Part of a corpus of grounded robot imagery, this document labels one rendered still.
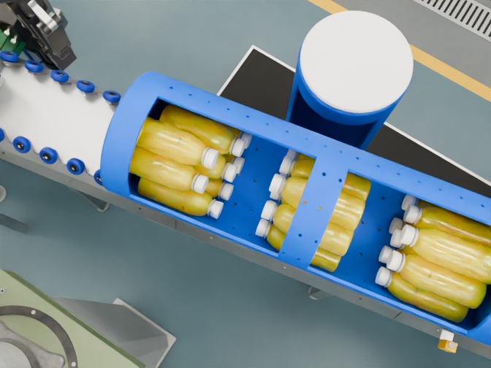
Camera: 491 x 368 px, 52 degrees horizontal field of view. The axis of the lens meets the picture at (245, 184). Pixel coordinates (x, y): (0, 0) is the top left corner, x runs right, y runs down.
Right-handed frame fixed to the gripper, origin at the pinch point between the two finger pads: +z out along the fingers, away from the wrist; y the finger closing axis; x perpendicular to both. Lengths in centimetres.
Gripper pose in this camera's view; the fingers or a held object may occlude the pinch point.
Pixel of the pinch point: (58, 50)
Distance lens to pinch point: 79.6
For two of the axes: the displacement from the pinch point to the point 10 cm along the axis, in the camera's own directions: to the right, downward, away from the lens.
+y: -7.4, -6.5, 1.7
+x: -6.8, 7.1, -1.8
